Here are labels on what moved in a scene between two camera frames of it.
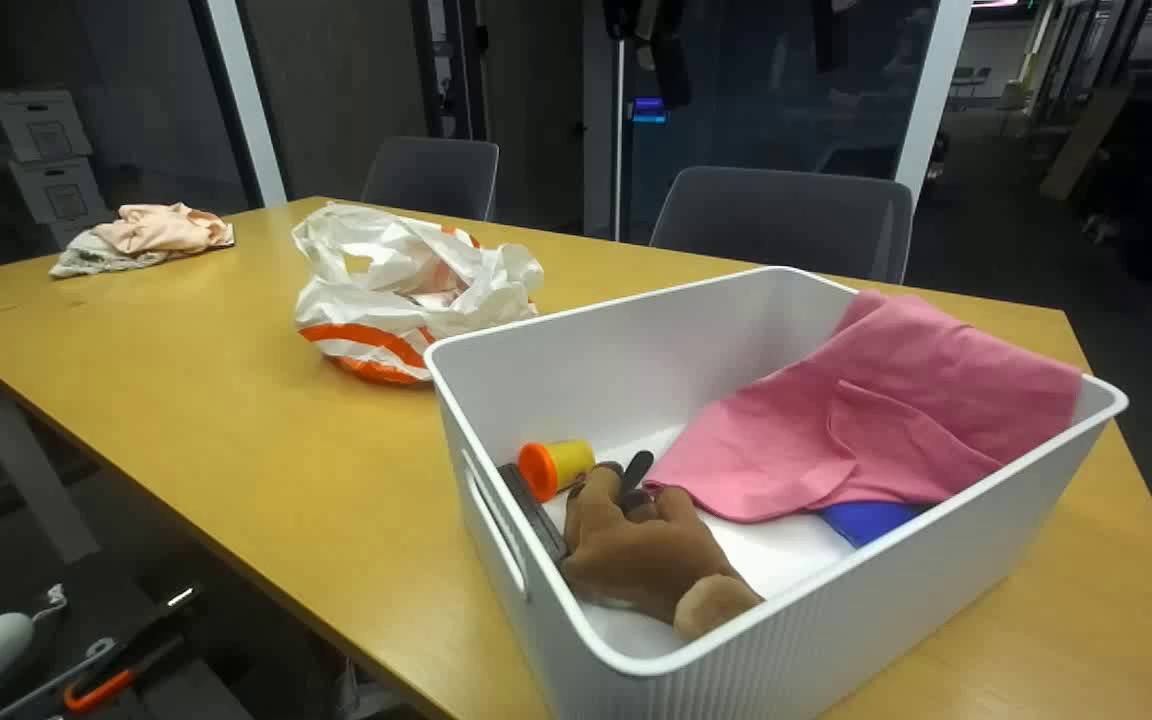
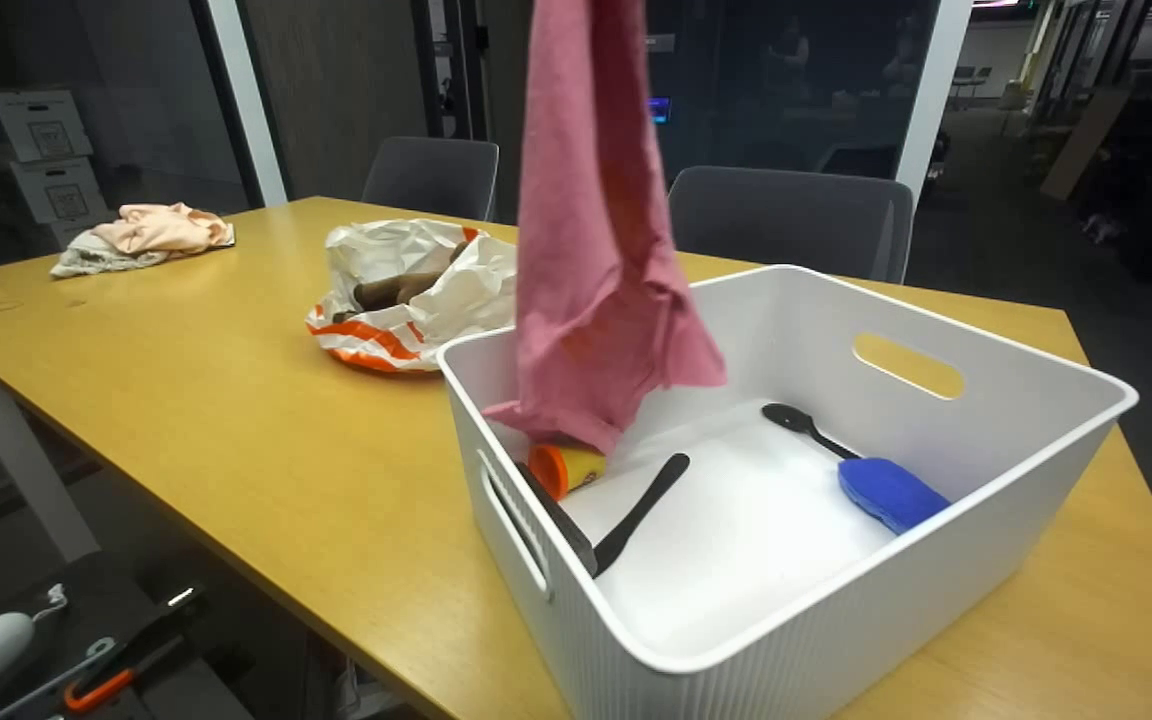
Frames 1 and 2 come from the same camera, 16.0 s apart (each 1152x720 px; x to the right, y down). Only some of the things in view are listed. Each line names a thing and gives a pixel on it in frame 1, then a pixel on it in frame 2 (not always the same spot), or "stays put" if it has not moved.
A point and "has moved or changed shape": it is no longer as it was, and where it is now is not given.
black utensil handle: [639, 464] -> [605, 552]
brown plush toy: [653, 556] -> [394, 291]
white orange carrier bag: [381, 291] has moved or changed shape
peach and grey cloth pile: [145, 234] stays put
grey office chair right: [808, 217] stays put
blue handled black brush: [865, 522] -> [877, 491]
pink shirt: [906, 406] -> [600, 299]
